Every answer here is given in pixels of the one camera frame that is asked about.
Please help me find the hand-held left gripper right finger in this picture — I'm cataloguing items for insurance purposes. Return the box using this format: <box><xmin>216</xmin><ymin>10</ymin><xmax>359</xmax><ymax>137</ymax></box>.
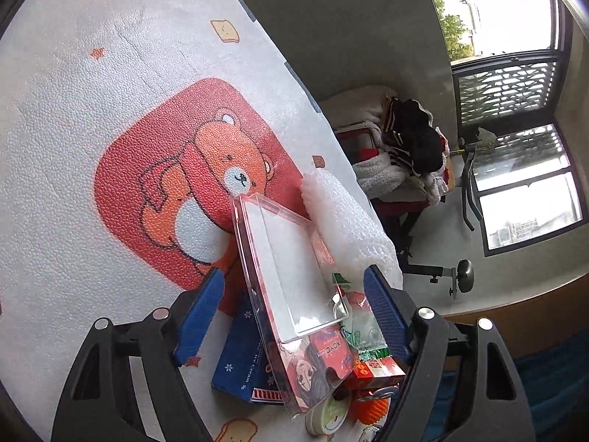
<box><xmin>363</xmin><ymin>264</ymin><xmax>537</xmax><ymax>442</ymax></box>

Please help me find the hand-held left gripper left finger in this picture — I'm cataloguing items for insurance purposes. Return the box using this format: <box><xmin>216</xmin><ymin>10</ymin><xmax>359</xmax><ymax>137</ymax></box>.
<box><xmin>50</xmin><ymin>268</ymin><xmax>226</xmax><ymax>442</ymax></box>

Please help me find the clear wrapper with green print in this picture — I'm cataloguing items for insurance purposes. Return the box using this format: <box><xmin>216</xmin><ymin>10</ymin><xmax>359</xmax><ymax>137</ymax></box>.
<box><xmin>331</xmin><ymin>273</ymin><xmax>392</xmax><ymax>364</ymax></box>

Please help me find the clear plastic packaging box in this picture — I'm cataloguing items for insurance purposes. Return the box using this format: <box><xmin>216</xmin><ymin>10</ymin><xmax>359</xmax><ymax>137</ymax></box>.
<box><xmin>232</xmin><ymin>192</ymin><xmax>359</xmax><ymax>421</ymax></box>

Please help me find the small red box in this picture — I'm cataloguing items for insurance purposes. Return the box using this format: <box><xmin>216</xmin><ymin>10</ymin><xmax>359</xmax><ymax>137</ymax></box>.
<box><xmin>343</xmin><ymin>354</ymin><xmax>408</xmax><ymax>390</ymax></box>

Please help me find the blue snowflake carton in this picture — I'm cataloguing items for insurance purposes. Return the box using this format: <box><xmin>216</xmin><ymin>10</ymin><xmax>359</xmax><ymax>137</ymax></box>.
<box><xmin>212</xmin><ymin>289</ymin><xmax>288</xmax><ymax>406</ymax></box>

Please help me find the orange ribbed ball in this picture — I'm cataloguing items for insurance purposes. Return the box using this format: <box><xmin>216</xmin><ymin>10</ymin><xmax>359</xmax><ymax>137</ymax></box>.
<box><xmin>352</xmin><ymin>396</ymin><xmax>392</xmax><ymax>424</ymax></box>

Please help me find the white bubble wrap roll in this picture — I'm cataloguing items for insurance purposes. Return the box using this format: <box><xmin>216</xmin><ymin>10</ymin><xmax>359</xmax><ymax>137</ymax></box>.
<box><xmin>300</xmin><ymin>168</ymin><xmax>405</xmax><ymax>288</ymax></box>

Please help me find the office chair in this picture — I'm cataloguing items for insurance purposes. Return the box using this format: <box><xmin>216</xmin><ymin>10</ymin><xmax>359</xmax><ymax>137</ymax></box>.
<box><xmin>334</xmin><ymin>126</ymin><xmax>475</xmax><ymax>302</ymax></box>

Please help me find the chair with clothes pile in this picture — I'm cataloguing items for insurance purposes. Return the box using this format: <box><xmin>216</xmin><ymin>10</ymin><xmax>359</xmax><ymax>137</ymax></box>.
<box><xmin>320</xmin><ymin>85</ymin><xmax>461</xmax><ymax>206</ymax></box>

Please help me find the bear print tablecloth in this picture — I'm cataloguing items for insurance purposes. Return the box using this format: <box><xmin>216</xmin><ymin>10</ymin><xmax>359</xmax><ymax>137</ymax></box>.
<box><xmin>0</xmin><ymin>0</ymin><xmax>406</xmax><ymax>442</ymax></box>

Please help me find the perforated metal window screen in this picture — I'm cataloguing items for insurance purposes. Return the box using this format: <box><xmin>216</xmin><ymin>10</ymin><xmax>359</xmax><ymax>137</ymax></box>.
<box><xmin>453</xmin><ymin>50</ymin><xmax>571</xmax><ymax>157</ymax></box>

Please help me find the green tree outside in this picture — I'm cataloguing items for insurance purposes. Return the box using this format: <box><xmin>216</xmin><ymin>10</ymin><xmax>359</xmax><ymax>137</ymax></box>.
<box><xmin>433</xmin><ymin>0</ymin><xmax>475</xmax><ymax>60</ymax></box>

